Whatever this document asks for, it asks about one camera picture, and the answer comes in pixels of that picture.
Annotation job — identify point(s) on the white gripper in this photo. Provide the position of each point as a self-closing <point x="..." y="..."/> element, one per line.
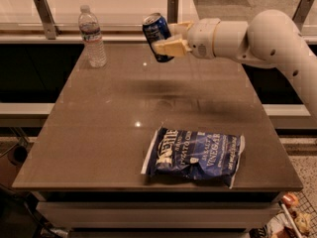
<point x="202" y="37"/>

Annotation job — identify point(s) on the blue pepsi can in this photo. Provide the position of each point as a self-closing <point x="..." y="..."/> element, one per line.
<point x="155" y="29"/>

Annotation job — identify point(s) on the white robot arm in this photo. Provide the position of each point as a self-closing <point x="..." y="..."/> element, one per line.
<point x="271" y="39"/>

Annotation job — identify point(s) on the clear plastic water bottle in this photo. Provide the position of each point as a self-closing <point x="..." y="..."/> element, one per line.
<point x="91" y="35"/>

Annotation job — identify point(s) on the blue kettle chips bag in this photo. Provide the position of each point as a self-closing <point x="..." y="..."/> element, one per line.
<point x="194" y="155"/>

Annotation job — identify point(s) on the left metal railing bracket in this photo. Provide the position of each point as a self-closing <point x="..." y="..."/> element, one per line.
<point x="45" y="14"/>

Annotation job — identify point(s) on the right metal railing bracket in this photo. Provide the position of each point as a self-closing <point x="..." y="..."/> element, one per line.
<point x="305" y="16"/>

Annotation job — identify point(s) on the wire basket with snacks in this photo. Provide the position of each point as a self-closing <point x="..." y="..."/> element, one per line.
<point x="296" y="219"/>

